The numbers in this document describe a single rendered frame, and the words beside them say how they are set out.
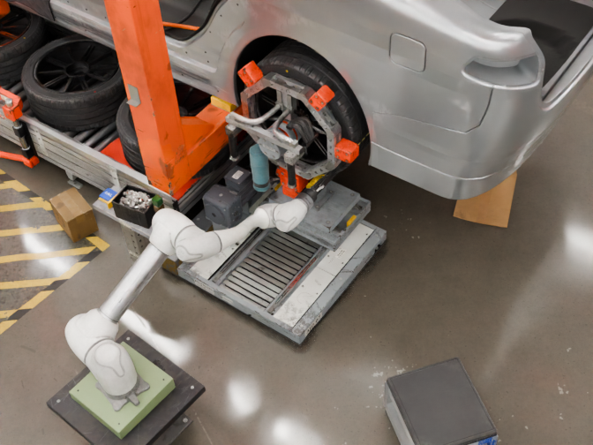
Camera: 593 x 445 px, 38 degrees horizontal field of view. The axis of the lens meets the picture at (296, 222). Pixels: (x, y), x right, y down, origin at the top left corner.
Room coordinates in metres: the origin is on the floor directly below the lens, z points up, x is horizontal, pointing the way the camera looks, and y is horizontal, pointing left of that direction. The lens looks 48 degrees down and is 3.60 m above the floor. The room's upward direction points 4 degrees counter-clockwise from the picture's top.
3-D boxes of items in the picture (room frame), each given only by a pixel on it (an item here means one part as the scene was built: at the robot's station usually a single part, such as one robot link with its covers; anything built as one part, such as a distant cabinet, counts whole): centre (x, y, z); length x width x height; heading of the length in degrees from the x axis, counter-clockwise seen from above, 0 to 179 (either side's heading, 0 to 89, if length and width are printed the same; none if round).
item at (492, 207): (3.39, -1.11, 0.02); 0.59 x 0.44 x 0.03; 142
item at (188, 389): (2.02, 0.80, 0.15); 0.50 x 0.50 x 0.30; 48
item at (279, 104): (3.06, 0.15, 1.03); 0.19 x 0.18 x 0.11; 142
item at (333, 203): (3.23, -0.11, 0.32); 0.40 x 0.30 x 0.28; 52
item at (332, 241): (3.23, -0.11, 0.13); 0.50 x 0.36 x 0.10; 52
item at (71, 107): (4.15, 1.24, 0.39); 0.66 x 0.66 x 0.24
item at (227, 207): (3.21, 0.30, 0.26); 0.42 x 0.18 x 0.35; 142
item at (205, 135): (3.38, 0.42, 0.69); 0.52 x 0.17 x 0.35; 142
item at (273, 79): (3.09, 0.00, 0.85); 0.54 x 0.07 x 0.54; 52
